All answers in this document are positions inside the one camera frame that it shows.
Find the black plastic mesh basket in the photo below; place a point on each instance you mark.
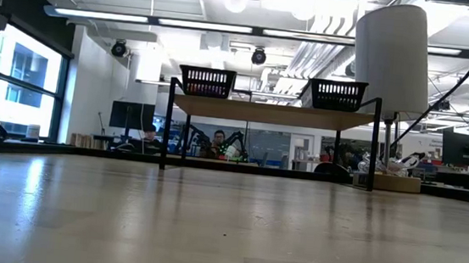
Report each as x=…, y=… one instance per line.
x=207, y=82
x=335, y=95

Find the black background robot arm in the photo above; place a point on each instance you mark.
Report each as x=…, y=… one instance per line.
x=196, y=136
x=238, y=142

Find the person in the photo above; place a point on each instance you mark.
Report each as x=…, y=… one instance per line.
x=218, y=140
x=150, y=134

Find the wooden shelf riser black legs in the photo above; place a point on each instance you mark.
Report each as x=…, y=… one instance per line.
x=270, y=113

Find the black ceiling spotlight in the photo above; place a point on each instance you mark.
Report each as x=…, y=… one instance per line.
x=259, y=56
x=119, y=48

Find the black computer monitor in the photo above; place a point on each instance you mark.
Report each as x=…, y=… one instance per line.
x=463, y=149
x=131, y=116

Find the clear plastic wrapping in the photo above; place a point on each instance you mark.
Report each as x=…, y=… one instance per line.
x=389, y=166

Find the white shade table lamp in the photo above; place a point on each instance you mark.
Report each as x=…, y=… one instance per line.
x=389, y=60

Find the long ceiling light fixture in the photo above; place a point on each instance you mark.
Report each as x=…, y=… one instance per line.
x=100, y=15

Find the white container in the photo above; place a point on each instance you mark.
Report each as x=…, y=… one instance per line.
x=32, y=131

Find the large glass window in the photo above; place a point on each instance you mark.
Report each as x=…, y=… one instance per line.
x=26, y=83

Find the black metal rig frame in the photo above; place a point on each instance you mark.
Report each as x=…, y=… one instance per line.
x=459, y=194

